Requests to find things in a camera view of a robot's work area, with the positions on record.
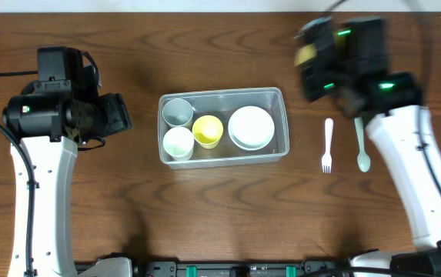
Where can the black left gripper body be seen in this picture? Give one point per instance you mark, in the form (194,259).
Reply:
(118,111)

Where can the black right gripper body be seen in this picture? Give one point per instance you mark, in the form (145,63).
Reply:
(312,62)

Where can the yellow plastic bowl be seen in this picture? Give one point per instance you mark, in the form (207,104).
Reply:
(305,55)

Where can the white plastic cup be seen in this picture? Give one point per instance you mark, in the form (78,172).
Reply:
(179,142)

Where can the white plastic bowl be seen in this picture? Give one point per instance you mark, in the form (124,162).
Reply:
(251,128)

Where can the mint green plastic spoon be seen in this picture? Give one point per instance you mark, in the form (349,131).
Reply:
(363,160)

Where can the yellow plastic cup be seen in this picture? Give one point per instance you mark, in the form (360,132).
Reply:
(207,131)

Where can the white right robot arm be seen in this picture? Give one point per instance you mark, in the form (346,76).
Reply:
(399,124)

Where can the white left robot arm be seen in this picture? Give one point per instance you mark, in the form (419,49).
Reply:
(49,130)

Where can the clear plastic container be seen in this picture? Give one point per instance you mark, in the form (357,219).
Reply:
(222,104)

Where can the grey plastic cup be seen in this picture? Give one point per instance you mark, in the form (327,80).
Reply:
(178,113)

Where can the white plastic fork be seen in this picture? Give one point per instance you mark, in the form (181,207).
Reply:
(326,160)

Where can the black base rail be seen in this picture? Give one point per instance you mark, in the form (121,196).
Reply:
(175,268)

